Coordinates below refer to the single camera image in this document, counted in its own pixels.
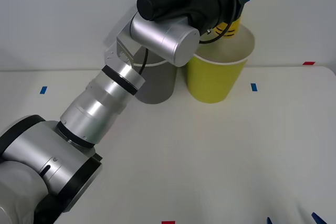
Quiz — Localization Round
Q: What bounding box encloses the grey plastic waste bin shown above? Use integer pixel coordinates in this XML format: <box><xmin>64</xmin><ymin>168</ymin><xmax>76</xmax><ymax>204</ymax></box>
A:
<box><xmin>130</xmin><ymin>45</ymin><xmax>177</xmax><ymax>104</ymax></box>

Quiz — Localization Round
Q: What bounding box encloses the yellow-green plastic waste bin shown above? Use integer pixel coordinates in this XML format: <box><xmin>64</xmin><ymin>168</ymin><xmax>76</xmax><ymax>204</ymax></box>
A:
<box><xmin>186</xmin><ymin>23</ymin><xmax>256</xmax><ymax>104</ymax></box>

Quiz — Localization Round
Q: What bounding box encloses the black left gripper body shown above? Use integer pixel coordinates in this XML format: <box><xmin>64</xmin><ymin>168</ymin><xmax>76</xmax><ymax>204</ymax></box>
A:
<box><xmin>211</xmin><ymin>0</ymin><xmax>248</xmax><ymax>28</ymax></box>

